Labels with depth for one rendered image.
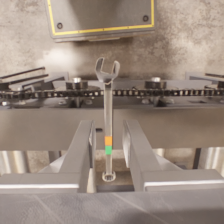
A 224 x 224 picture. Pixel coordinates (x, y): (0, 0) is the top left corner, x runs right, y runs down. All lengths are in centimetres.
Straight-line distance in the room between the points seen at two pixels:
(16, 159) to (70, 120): 48
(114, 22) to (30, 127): 95
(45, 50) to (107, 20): 63
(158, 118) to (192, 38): 136
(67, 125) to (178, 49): 138
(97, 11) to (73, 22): 17
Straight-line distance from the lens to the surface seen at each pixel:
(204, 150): 83
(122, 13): 119
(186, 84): 127
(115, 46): 148
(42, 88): 72
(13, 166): 79
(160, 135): 35
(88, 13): 119
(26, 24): 164
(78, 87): 59
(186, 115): 36
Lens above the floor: 147
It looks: 73 degrees down
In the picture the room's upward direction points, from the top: 174 degrees clockwise
